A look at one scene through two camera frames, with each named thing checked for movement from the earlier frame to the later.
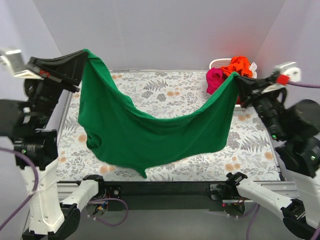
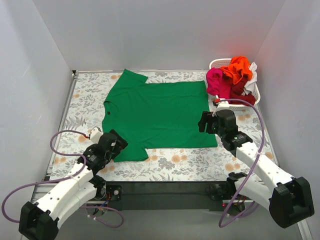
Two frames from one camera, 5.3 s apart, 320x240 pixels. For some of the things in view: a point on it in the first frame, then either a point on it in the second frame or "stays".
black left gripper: x=52 y=75 to x=118 y=142
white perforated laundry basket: x=220 y=62 stays
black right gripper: x=261 y=88 to x=205 y=121
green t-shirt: x=111 y=125 to x=154 y=115
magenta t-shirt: x=214 y=76 stays
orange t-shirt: x=239 y=64 stays
